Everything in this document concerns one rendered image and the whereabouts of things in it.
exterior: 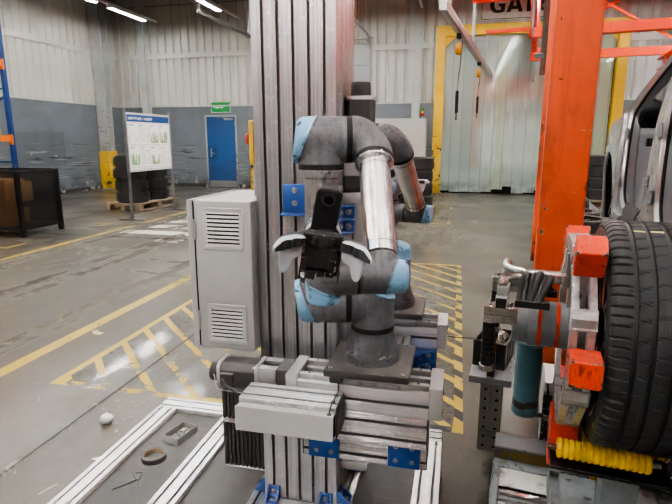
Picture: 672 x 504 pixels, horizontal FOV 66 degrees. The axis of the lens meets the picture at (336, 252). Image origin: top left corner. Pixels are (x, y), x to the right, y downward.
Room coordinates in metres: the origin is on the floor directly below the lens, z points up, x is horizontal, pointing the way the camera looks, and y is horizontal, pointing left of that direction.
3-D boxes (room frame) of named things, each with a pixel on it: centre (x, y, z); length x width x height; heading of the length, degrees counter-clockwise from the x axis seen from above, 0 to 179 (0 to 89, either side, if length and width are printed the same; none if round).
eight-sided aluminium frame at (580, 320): (1.50, -0.72, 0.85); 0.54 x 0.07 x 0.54; 160
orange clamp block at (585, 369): (1.20, -0.62, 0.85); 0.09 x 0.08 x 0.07; 160
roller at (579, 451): (1.35, -0.77, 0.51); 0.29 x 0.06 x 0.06; 70
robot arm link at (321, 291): (1.08, 0.01, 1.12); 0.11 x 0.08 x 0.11; 91
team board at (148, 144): (9.93, 3.48, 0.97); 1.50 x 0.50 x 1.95; 167
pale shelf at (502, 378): (2.18, -0.71, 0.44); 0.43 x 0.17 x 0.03; 160
